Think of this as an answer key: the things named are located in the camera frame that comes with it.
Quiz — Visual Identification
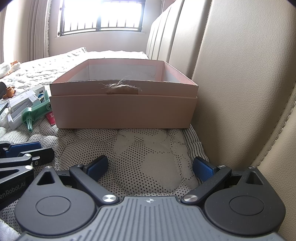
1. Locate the green plastic tool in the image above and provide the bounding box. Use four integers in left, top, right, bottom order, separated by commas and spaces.
22, 97, 52, 132

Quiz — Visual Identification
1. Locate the red blue tube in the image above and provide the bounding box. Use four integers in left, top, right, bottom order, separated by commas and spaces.
45, 112, 56, 126

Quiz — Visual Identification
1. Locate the white cable box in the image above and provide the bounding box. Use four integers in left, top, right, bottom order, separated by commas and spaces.
9, 85, 45, 118

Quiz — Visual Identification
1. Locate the orange toy figure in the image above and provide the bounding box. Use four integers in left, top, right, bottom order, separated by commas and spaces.
2, 86, 16, 99

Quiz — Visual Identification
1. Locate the black cylindrical object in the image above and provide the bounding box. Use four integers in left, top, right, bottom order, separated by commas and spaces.
0, 82, 7, 99

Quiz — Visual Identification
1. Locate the quilted grey mattress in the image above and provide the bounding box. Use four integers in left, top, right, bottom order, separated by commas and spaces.
0, 47, 232, 241

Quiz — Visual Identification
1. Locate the white folded cloth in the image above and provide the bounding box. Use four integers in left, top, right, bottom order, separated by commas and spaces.
0, 60, 21, 78

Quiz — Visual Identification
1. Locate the pink cardboard box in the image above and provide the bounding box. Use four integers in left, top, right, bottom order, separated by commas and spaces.
50, 58, 198, 129

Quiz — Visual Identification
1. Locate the beige curtain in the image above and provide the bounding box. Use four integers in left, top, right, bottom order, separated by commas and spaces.
1, 1, 52, 63

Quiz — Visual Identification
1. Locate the beige padded headboard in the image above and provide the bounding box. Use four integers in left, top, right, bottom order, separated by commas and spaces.
147, 1, 295, 240

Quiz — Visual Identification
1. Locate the barred window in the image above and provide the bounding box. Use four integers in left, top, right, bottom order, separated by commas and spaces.
58, 1, 145, 37

